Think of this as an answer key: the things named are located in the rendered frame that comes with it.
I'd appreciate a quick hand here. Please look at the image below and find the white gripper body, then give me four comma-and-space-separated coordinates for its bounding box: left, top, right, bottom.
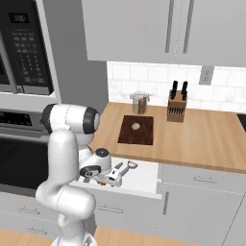
93, 173, 124, 189

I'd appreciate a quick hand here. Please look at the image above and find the dark brown cutting board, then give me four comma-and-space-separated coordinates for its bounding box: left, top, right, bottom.
117, 114, 155, 146

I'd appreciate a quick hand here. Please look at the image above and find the grey paring knife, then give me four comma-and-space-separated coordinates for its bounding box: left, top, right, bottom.
112, 161, 125, 176

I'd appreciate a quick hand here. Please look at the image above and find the silver peeler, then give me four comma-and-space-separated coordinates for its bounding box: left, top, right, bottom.
117, 160, 139, 179

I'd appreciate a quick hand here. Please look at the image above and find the open white drawer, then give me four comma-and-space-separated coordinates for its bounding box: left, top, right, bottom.
70, 156, 163, 200

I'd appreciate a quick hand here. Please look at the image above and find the grey drawer front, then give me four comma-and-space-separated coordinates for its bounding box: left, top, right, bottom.
89, 187, 161, 236
160, 163, 246, 195

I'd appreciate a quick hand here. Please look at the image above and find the glass jar with lid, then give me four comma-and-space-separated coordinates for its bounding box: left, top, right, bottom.
129, 90, 152, 116

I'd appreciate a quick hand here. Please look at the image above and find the black built-in oven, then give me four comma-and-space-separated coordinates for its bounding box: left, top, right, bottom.
0, 108, 54, 197

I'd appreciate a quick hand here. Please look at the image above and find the grey lower cupboard door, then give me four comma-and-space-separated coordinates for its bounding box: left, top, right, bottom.
155, 183, 246, 246
222, 193, 246, 246

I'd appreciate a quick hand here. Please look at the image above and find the grey cupboard door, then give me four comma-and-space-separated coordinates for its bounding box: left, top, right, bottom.
81, 0, 177, 64
222, 193, 246, 246
174, 0, 246, 68
155, 183, 246, 246

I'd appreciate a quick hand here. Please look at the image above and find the grey drawer under oven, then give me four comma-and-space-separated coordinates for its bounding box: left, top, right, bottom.
0, 191, 62, 240

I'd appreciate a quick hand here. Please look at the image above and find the wooden knife block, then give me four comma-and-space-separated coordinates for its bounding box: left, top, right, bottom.
165, 89, 188, 124

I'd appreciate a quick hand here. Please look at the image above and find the grey upper cupboard door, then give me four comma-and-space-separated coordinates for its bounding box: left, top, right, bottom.
174, 0, 246, 68
81, 0, 177, 64

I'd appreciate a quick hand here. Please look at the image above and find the black microwave oven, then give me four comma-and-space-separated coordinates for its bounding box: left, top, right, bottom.
0, 0, 62, 97

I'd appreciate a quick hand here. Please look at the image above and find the grey drawer handle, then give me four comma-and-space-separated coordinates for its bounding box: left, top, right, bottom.
193, 175, 218, 185
97, 204, 125, 214
25, 226, 48, 236
16, 207, 41, 216

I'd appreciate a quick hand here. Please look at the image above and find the grey lower cupboard handle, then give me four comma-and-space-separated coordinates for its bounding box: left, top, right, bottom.
161, 191, 170, 216

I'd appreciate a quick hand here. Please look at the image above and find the grey cupboard handle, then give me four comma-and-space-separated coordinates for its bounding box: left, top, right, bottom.
183, 0, 195, 55
164, 0, 175, 54
161, 191, 170, 216

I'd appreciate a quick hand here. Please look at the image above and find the silver oven handle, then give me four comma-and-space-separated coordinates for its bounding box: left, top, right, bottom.
0, 131, 51, 144

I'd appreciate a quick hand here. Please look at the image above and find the black-handled knife in block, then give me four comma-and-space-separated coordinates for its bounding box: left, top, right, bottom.
181, 81, 189, 102
170, 80, 179, 100

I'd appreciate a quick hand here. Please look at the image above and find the grey wall socket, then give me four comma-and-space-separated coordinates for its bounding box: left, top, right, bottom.
198, 65, 214, 86

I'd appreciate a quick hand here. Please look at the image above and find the grey upper cupboard handle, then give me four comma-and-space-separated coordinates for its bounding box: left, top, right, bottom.
183, 0, 195, 55
164, 0, 175, 54

